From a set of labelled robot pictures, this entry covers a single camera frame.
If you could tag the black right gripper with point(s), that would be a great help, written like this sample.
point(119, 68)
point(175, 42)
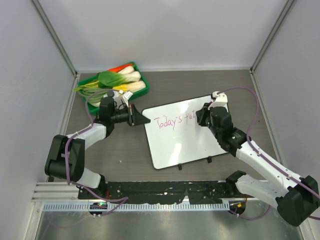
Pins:
point(202, 114)

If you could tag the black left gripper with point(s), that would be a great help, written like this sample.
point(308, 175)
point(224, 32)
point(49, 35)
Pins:
point(135, 118)

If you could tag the white whiteboard black frame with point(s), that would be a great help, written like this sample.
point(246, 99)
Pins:
point(174, 136)

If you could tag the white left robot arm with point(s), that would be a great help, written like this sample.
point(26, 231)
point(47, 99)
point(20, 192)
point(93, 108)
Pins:
point(66, 157)

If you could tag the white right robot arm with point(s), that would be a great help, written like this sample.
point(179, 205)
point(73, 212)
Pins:
point(294, 197)

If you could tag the white bottle grey cap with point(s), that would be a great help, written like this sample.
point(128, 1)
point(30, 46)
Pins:
point(117, 97)

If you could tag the yellow white cabbage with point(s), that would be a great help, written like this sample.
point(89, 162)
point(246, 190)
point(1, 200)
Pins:
point(138, 88)

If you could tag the green plastic tray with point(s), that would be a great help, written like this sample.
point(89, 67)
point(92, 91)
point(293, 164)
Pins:
point(93, 81)

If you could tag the white bok choy stalk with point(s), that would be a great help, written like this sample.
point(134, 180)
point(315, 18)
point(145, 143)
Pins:
point(127, 70)

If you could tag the green bok choy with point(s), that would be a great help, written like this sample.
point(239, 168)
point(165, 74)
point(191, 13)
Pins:
point(114, 79)

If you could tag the green long beans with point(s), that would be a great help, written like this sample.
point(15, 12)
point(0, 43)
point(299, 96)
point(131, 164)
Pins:
point(93, 93)

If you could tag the orange carrot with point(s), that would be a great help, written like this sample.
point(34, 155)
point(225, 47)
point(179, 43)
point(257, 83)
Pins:
point(119, 68)

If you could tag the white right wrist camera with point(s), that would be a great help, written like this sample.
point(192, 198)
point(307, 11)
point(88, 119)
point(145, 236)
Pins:
point(218, 100)

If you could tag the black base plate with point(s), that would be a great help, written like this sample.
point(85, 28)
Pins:
point(164, 192)

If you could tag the slotted grey cable duct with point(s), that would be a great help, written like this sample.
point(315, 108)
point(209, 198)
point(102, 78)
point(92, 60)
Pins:
point(97, 207)

